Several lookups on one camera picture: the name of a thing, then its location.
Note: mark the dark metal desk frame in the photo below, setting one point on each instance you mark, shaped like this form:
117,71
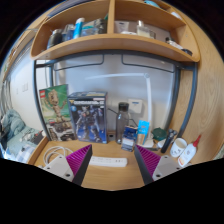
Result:
191,100

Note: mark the blue robot model box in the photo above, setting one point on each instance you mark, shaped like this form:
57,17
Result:
88,118

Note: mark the white bottle with red cap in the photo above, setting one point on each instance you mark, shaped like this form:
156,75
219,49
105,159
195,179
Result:
188,153

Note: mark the clear bottle with dark cap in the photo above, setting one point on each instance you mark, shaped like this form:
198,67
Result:
122,123

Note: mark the white power strip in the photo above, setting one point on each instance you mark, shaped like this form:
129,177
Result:
108,161

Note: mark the light blue sunscreen box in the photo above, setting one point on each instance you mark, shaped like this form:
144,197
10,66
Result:
143,131

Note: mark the green figure toy box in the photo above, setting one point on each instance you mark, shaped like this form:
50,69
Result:
55,113

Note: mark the white wall-mounted box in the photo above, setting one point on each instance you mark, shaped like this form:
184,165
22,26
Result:
135,106

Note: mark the wooden shelf unit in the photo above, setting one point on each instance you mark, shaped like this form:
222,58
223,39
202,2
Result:
113,41

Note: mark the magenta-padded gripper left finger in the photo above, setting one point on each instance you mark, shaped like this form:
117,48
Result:
71,163

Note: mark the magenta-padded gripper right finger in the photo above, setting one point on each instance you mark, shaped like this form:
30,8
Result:
156,163

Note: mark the green patterned bedding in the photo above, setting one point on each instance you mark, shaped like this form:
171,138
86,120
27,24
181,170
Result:
13,133

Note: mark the white cup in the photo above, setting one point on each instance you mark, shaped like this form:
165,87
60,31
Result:
178,147

